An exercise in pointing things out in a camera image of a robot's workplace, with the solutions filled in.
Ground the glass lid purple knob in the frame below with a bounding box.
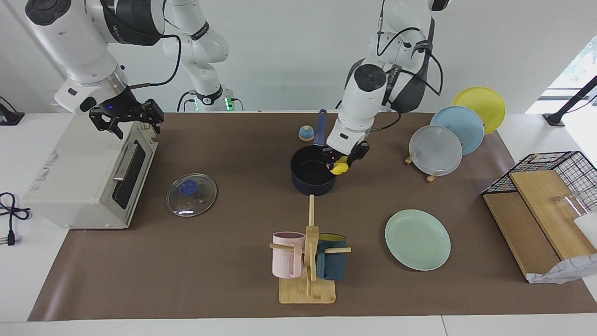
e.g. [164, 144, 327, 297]
[166, 173, 218, 218]

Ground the wooden plate rack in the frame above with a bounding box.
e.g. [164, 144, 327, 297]
[404, 149, 441, 183]

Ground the grey plate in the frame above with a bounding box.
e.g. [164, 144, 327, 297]
[409, 125, 463, 176]

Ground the mint green plate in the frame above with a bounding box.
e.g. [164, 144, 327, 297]
[385, 209, 451, 271]

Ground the light blue plate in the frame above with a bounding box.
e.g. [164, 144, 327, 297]
[430, 106, 485, 155]

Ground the yellow plate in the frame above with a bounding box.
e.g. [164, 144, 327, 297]
[451, 86, 506, 136]

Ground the beige toaster oven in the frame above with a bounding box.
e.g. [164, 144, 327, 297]
[23, 114, 159, 230]

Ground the dark teal mug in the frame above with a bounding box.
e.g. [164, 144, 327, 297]
[316, 233, 348, 281]

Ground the pink mug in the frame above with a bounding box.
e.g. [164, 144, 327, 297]
[272, 231, 306, 279]

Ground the wooden mug tree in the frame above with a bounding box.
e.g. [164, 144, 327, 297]
[270, 195, 352, 305]

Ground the brown table mat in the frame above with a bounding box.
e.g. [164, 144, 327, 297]
[28, 112, 597, 322]

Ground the white checkered cloth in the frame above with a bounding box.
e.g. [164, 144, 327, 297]
[527, 254, 597, 284]
[529, 153, 572, 165]

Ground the clear glass cup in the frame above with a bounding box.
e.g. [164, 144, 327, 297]
[553, 191, 590, 222]

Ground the white plastic container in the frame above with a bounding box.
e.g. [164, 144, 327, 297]
[574, 212, 597, 249]

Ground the black pot purple handle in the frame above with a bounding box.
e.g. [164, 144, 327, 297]
[290, 109, 337, 196]

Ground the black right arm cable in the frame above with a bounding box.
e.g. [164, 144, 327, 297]
[128, 34, 182, 90]

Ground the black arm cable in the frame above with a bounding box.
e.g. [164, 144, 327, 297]
[373, 0, 444, 132]
[128, 34, 182, 90]

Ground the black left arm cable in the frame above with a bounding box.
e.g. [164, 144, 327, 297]
[373, 0, 444, 132]

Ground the black power cord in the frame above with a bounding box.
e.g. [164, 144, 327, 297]
[0, 192, 31, 247]

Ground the wooden shelf with wire basket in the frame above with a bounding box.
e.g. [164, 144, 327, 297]
[481, 151, 597, 280]

